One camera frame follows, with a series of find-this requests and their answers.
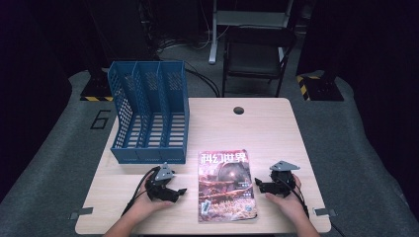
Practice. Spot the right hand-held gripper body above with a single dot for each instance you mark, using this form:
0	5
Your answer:
282	182

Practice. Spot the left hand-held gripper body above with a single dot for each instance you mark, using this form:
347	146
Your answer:
159	187

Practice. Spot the magazine with reddish cover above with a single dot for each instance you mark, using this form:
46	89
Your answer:
225	187

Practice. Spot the blue plastic file rack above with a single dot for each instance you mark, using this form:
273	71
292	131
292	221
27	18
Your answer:
150	112

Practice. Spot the person's left hand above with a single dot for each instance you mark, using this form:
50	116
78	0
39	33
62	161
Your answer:
145	204

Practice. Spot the person's right hand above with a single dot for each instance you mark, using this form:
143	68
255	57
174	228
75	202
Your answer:
293	205

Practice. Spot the black stand base striped edge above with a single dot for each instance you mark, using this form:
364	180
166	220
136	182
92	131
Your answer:
97	90
322	89

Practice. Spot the black folding chair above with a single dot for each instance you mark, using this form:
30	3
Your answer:
258	56

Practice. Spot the white metal desk frame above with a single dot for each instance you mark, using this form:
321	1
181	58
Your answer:
214	36

